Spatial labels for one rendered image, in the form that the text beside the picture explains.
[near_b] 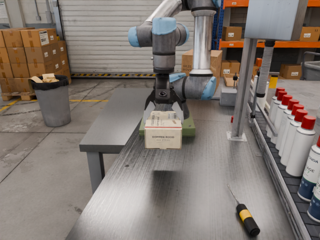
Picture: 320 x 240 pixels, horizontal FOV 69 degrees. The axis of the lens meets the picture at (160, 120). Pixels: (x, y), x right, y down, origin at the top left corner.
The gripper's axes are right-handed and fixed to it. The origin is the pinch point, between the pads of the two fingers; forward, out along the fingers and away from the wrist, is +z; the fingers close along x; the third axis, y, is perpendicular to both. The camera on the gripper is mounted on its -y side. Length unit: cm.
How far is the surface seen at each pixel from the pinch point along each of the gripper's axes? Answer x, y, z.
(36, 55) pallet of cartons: 209, 309, 18
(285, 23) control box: -41, 9, -34
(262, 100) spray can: -53, 44, 5
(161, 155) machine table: 0.7, 7.3, 17.4
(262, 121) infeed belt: -49, 31, 12
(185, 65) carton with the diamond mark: -14, 87, -6
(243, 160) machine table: -32.4, 4.2, 17.5
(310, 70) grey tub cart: -184, 223, 24
